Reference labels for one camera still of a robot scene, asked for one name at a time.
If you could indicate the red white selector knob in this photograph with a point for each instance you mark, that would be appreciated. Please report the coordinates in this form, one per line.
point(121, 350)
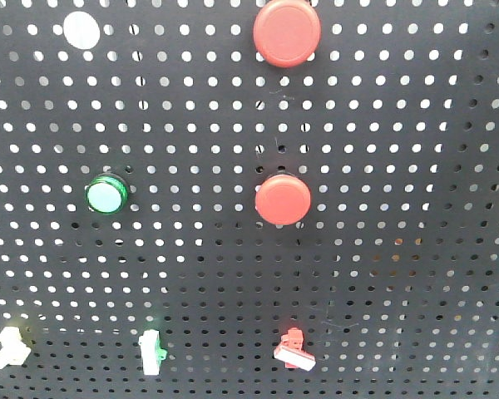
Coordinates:
point(291, 353)

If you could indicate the white green selector knob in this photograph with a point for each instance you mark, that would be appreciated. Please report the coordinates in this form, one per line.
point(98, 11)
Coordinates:
point(152, 354)

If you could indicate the yellow selector knob lower left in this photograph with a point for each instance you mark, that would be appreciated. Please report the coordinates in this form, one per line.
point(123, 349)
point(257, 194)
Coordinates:
point(14, 351)

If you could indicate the green round push button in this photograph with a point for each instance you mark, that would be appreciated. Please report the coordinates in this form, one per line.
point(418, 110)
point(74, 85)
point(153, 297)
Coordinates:
point(107, 193)

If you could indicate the lower red round button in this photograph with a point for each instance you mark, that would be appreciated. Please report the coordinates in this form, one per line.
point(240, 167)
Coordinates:
point(283, 199)

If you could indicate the black perforated pegboard panel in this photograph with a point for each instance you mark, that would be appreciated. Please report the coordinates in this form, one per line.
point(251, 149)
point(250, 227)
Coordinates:
point(392, 275)

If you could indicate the grey round hole plug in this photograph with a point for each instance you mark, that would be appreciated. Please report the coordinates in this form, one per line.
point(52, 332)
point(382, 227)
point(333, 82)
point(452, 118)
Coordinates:
point(81, 30)

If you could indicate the upper red round button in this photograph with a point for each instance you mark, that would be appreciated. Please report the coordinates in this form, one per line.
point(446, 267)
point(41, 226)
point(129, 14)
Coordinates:
point(286, 32)

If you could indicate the red round button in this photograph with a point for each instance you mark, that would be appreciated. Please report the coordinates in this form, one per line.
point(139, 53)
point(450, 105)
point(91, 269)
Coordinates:
point(283, 199)
point(286, 32)

